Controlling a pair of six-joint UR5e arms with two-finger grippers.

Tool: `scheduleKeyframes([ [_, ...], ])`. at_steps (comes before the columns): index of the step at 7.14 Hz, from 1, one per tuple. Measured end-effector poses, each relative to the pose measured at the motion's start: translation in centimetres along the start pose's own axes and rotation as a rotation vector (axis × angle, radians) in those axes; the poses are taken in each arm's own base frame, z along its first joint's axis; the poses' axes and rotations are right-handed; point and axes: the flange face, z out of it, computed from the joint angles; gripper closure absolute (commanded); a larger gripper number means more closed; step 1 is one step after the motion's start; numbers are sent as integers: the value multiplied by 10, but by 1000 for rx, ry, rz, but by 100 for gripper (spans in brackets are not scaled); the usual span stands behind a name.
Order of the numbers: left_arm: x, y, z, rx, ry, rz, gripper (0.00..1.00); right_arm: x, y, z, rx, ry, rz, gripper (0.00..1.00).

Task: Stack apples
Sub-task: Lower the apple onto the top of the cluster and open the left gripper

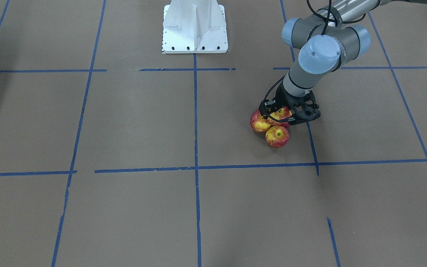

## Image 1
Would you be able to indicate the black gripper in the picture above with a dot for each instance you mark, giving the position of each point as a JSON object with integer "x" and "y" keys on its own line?
{"x": 284, "y": 96}

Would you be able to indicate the lone red yellow apple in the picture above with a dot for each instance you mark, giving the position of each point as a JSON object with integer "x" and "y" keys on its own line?
{"x": 282, "y": 113}

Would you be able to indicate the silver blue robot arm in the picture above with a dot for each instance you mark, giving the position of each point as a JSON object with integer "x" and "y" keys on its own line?
{"x": 327, "y": 40}

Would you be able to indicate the red yellow apple front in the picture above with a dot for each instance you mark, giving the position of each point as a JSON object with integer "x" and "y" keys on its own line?
{"x": 277, "y": 136}

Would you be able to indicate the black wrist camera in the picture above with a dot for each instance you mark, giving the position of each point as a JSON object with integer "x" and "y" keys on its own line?
{"x": 304, "y": 108}

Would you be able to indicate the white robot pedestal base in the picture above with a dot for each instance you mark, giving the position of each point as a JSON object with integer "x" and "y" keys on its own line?
{"x": 194, "y": 26}

